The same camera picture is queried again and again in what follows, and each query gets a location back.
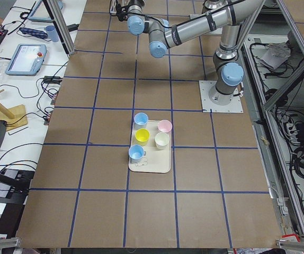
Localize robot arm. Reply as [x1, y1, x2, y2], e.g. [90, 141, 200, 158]
[126, 1, 263, 105]

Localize pink plastic cup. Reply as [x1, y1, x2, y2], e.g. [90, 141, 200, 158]
[157, 120, 173, 133]

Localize yellow plastic cup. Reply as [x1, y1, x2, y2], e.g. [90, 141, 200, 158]
[135, 128, 150, 146]

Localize blue cup middle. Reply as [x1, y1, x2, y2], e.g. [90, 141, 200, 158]
[133, 112, 149, 130]

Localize pale green plastic cup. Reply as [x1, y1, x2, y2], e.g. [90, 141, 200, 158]
[155, 132, 169, 150]

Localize blue cup near tray corner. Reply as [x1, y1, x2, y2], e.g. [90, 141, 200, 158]
[128, 144, 145, 163]

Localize blue cup on desk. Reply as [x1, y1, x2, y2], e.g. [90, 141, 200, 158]
[45, 25, 59, 42]

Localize black power adapter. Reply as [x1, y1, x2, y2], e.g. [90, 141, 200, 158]
[43, 76, 62, 84]

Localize wooden stand on desk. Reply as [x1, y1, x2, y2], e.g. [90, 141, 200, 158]
[0, 89, 28, 132]

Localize teach pendant near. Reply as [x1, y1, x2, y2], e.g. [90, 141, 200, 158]
[5, 44, 47, 76]

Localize teach pendant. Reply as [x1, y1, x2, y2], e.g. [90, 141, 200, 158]
[28, 1, 52, 23]
[5, 44, 47, 76]

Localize teach pendant far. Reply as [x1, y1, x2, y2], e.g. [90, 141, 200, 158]
[28, 1, 52, 23]

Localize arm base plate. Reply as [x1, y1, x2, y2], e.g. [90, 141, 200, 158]
[199, 80, 244, 114]

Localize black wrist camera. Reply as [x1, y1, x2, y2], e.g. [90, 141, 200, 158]
[115, 4, 128, 22]

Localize aluminium frame post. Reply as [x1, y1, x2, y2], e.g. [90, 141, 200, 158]
[43, 0, 75, 56]

